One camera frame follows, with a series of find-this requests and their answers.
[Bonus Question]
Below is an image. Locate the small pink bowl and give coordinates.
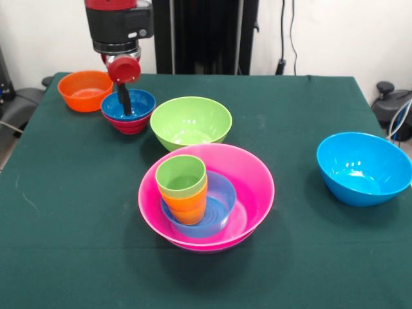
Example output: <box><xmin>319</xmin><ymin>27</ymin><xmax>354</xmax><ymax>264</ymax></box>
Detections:
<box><xmin>102</xmin><ymin>111</ymin><xmax>155</xmax><ymax>135</ymax></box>

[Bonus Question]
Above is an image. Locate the dark blue bowl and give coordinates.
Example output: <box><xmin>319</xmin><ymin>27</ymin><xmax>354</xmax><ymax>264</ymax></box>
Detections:
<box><xmin>100</xmin><ymin>88</ymin><xmax>157</xmax><ymax>120</ymax></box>

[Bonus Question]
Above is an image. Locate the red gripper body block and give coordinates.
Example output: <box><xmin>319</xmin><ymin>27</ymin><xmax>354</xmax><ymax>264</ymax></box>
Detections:
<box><xmin>100</xmin><ymin>51</ymin><xmax>142</xmax><ymax>86</ymax></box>

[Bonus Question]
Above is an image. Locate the dark green tablecloth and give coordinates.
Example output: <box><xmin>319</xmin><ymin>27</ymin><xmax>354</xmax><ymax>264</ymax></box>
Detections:
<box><xmin>0</xmin><ymin>71</ymin><xmax>412</xmax><ymax>309</ymax></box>

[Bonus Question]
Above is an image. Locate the small light blue bowl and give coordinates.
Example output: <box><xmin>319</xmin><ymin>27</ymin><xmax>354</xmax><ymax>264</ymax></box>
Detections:
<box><xmin>160</xmin><ymin>171</ymin><xmax>238</xmax><ymax>239</ymax></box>

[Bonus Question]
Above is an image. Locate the large pink bowl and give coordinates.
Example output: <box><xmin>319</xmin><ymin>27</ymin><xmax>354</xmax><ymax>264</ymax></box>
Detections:
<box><xmin>138</xmin><ymin>143</ymin><xmax>276</xmax><ymax>254</ymax></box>

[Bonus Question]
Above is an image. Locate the orange cup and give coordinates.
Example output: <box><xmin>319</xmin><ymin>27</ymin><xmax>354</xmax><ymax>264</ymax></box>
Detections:
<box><xmin>158</xmin><ymin>178</ymin><xmax>209</xmax><ymax>226</ymax></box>

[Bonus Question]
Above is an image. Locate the purple bowl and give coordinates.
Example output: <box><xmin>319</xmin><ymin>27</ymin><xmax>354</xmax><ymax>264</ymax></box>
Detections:
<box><xmin>173</xmin><ymin>238</ymin><xmax>250</xmax><ymax>255</ymax></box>

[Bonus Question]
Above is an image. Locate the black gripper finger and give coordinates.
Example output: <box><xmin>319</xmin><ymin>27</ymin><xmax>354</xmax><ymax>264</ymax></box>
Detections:
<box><xmin>116</xmin><ymin>82</ymin><xmax>133</xmax><ymax>116</ymax></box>

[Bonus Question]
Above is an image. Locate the lime green bowl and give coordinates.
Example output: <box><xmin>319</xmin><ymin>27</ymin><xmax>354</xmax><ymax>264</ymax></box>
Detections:
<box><xmin>149</xmin><ymin>95</ymin><xmax>233</xmax><ymax>153</ymax></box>

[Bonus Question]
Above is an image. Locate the orange bowl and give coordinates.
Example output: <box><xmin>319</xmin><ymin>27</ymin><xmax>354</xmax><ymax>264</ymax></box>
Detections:
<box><xmin>57</xmin><ymin>70</ymin><xmax>115</xmax><ymax>113</ymax></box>

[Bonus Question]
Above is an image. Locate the large light blue bowl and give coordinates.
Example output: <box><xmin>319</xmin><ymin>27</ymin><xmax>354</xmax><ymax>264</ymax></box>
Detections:
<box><xmin>316</xmin><ymin>131</ymin><xmax>412</xmax><ymax>208</ymax></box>

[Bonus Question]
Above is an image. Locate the black hanging cable with plug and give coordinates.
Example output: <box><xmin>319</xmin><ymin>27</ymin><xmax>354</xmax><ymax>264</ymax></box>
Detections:
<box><xmin>276</xmin><ymin>0</ymin><xmax>299</xmax><ymax>77</ymax></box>

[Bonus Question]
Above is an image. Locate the green cup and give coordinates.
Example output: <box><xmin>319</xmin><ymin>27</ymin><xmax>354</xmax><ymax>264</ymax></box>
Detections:
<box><xmin>155</xmin><ymin>154</ymin><xmax>207</xmax><ymax>199</ymax></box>

